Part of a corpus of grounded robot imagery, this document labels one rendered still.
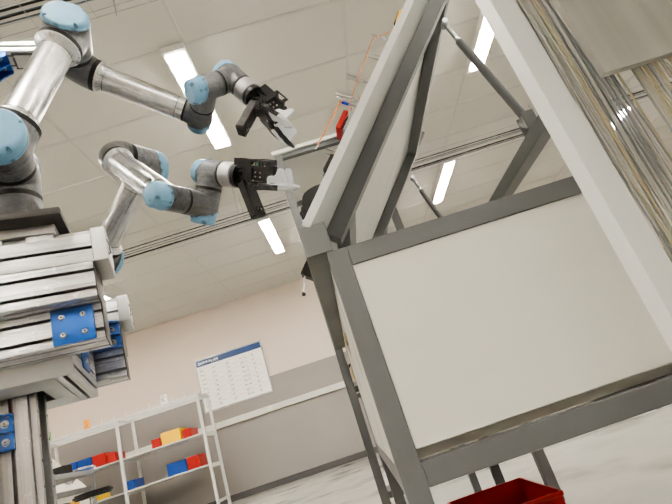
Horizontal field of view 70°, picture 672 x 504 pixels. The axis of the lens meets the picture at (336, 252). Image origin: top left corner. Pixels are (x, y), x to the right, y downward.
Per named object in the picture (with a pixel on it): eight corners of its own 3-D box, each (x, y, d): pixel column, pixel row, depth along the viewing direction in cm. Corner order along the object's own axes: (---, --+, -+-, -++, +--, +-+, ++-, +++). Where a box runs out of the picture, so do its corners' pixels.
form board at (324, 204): (337, 335, 205) (333, 333, 205) (416, 142, 235) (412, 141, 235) (309, 228, 94) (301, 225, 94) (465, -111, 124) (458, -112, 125)
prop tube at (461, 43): (527, 124, 116) (454, 39, 126) (523, 130, 119) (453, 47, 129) (538, 118, 117) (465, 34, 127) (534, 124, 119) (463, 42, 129)
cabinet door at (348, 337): (391, 467, 82) (324, 261, 96) (379, 451, 134) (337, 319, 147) (405, 462, 83) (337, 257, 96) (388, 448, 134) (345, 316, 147)
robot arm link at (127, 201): (66, 261, 177) (125, 135, 160) (106, 264, 189) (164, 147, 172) (76, 282, 171) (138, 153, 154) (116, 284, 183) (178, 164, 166)
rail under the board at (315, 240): (306, 258, 92) (297, 228, 94) (336, 350, 203) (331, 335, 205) (333, 250, 92) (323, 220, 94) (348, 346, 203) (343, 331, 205)
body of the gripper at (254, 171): (263, 160, 127) (228, 157, 133) (262, 193, 129) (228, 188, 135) (279, 160, 134) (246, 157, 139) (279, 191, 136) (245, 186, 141)
